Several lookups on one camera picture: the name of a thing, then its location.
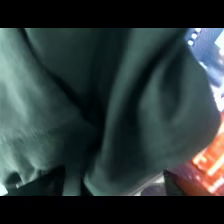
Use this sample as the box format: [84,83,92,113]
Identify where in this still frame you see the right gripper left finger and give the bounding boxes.
[13,165,67,197]

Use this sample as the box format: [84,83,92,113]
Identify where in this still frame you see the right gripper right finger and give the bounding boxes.
[162,169,183,197]

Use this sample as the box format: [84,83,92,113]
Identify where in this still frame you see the grey shirt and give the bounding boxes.
[0,27,222,197]

